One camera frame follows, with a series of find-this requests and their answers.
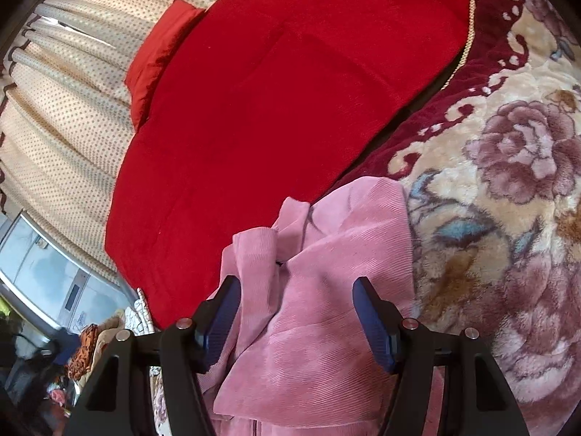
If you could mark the cream dotted curtain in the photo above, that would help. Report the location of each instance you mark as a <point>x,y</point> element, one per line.
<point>68,136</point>

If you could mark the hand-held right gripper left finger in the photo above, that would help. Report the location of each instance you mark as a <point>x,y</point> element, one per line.
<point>221,322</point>

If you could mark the white grey patterned cloth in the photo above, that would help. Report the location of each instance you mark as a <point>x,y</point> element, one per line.
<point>138,311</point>

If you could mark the red fleece blanket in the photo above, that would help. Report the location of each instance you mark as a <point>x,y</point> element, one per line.
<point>272,122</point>

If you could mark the floral plush blanket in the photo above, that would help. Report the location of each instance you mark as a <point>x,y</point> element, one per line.
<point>499,236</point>

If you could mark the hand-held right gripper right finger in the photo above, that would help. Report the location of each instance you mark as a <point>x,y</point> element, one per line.
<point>373,322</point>

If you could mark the aluminium framed window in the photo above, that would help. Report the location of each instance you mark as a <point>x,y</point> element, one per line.
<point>45,268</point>

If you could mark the red pillow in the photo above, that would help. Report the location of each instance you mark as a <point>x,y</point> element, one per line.
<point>154,63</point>

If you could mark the orange patterned cloth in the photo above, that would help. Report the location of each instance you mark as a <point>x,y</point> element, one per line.
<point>84,349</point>

